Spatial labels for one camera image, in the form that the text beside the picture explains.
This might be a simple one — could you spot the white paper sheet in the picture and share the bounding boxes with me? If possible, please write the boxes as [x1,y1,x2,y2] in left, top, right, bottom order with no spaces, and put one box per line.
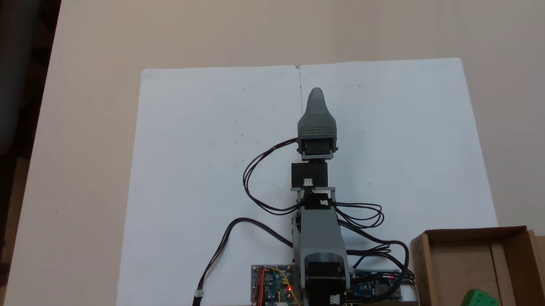
[108,56,501,306]

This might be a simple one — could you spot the black power cable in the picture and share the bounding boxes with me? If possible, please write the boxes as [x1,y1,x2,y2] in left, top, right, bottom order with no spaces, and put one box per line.
[190,215,297,299]

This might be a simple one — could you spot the black arm servo wires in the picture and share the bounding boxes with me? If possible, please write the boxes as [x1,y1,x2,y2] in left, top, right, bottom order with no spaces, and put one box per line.
[331,198,416,301]

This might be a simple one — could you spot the brown cardboard box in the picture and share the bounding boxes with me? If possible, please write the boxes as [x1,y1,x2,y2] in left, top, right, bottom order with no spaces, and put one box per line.
[410,225,545,306]

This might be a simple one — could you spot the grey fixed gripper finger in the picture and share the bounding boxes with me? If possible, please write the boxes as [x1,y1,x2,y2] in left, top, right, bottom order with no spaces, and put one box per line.
[296,87,337,139]

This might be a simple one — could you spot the black gripper servo wires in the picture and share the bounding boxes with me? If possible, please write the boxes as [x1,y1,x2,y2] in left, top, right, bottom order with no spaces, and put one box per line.
[242,137,312,216]

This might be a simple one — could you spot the yellow blue wires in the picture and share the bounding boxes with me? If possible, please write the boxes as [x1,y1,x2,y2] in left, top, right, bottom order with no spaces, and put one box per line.
[267,266,304,306]

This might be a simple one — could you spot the circuit board with coloured wires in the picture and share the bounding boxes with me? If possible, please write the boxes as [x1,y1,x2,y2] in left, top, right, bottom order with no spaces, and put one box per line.
[251,263,301,305]

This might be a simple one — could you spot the circuit board with blue parts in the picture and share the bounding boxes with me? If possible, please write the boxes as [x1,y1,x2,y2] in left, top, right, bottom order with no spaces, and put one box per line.
[352,268,403,302]

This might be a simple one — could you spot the green dice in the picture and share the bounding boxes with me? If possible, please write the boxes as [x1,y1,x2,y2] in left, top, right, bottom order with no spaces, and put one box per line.
[459,289,501,306]

